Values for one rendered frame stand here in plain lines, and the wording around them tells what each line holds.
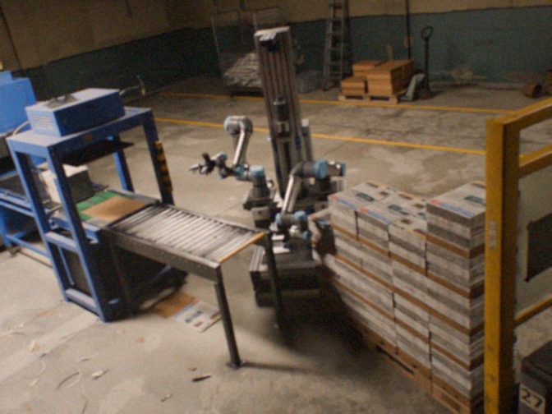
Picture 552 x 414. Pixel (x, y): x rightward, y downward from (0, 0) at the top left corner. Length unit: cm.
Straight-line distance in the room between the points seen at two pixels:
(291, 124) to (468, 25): 619
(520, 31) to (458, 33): 101
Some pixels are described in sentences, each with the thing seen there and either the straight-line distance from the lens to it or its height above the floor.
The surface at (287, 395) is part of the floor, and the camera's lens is 371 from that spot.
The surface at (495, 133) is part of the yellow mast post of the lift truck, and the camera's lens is 221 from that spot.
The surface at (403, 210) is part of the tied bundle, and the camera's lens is 335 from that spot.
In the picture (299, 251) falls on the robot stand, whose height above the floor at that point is 21.
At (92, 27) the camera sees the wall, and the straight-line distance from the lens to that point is 1318.
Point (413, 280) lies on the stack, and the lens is 324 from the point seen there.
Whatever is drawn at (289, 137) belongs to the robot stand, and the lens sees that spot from 432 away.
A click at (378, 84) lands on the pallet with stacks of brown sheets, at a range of 989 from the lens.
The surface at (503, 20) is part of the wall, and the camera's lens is 995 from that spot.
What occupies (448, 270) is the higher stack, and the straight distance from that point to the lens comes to 297.
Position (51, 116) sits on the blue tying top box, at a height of 171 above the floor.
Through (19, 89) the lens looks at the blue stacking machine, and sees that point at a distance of 673.
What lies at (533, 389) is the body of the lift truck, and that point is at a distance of 272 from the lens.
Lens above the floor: 250
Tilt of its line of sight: 24 degrees down
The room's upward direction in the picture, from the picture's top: 9 degrees counter-clockwise
